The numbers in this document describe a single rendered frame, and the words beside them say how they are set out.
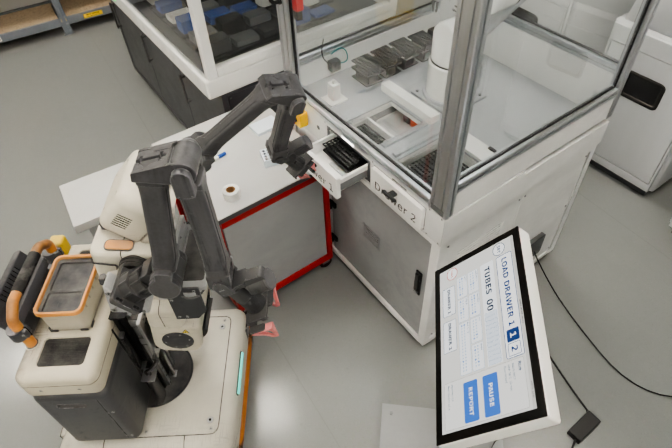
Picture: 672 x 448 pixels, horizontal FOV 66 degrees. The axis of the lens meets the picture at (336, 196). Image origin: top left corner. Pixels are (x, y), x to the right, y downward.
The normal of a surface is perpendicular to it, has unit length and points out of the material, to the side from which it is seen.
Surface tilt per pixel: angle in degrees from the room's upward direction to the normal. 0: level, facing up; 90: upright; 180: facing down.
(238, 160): 0
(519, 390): 50
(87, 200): 0
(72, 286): 0
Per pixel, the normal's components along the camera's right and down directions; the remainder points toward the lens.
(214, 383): -0.04, -0.70
